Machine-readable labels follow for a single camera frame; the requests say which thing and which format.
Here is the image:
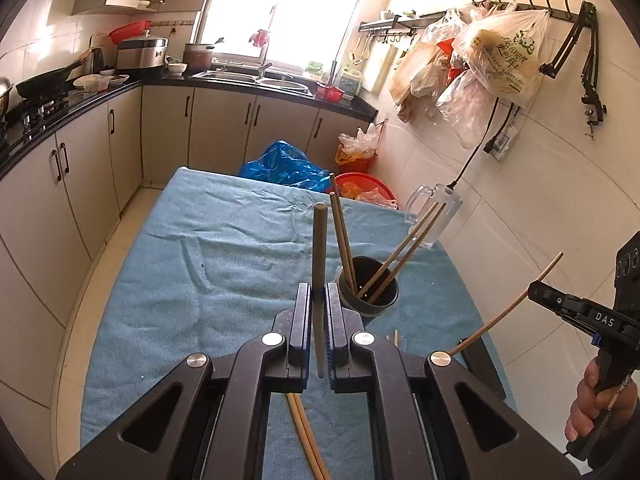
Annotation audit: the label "white cutting board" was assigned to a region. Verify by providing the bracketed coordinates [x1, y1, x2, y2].
[361, 45, 388, 93]

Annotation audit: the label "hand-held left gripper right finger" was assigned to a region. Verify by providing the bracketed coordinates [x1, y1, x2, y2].
[325, 282, 583, 480]

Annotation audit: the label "gas stove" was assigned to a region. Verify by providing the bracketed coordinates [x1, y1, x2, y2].
[0, 92, 71, 146]

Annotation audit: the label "brown cooking pot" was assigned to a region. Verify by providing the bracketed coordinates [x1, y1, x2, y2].
[182, 42, 217, 72]

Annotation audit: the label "beige kitchen base cabinets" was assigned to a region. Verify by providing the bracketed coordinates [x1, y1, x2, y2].
[0, 85, 376, 361]

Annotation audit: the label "blue plastic bag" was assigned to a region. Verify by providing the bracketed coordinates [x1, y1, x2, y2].
[239, 140, 335, 193]

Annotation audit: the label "red plastic colander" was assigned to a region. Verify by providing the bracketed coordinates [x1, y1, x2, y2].
[108, 20, 152, 45]

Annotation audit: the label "sink faucet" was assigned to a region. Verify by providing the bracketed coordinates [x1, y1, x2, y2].
[257, 35, 275, 81]

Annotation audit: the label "bunch of clear plastic bags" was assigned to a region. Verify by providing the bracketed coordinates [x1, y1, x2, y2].
[387, 7, 501, 148]

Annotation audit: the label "steel double sink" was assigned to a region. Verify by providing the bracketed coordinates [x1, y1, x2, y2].
[192, 62, 313, 95]

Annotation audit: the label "black wall hook rail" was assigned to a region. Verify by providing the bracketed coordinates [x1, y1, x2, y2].
[470, 0, 576, 23]

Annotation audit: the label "white wall socket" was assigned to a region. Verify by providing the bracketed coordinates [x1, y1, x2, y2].
[484, 122, 520, 162]

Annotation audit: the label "blue table cloth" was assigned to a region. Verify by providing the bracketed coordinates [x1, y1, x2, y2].
[80, 167, 518, 480]

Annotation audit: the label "black frying pan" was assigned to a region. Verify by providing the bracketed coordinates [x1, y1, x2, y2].
[15, 57, 91, 100]

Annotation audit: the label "black chopstick holder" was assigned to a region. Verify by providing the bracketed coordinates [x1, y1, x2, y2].
[336, 256, 401, 317]

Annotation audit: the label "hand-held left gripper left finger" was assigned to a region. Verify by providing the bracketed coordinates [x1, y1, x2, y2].
[56, 282, 313, 480]

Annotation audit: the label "glass mug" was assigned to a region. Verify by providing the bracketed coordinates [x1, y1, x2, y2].
[404, 183, 463, 248]

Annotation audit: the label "orange bin with bags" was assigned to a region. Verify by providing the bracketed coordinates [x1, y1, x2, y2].
[334, 127, 381, 175]

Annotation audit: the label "metal wall rack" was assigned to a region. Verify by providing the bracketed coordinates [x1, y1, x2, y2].
[357, 10, 451, 43]

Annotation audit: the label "black power cable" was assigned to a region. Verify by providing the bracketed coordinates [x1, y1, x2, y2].
[445, 95, 501, 193]

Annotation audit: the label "white detergent bottle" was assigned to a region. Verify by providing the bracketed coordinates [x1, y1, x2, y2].
[340, 66, 363, 98]

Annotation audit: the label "person's right hand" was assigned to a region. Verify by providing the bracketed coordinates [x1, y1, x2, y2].
[565, 355, 640, 443]

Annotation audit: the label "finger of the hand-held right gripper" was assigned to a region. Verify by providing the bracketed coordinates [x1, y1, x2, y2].
[527, 281, 583, 318]

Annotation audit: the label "black kitchen countertop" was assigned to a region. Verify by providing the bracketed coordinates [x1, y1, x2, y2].
[0, 67, 378, 181]

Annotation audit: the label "silver rice cooker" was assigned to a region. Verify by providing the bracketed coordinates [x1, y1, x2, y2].
[116, 35, 170, 71]

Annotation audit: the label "large red basin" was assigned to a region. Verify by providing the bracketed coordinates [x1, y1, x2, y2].
[332, 172, 400, 210]

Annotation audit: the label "kitchen window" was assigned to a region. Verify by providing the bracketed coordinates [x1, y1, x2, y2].
[192, 0, 376, 68]

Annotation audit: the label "large white printed plastic bag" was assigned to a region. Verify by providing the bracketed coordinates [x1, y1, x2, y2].
[452, 7, 551, 108]

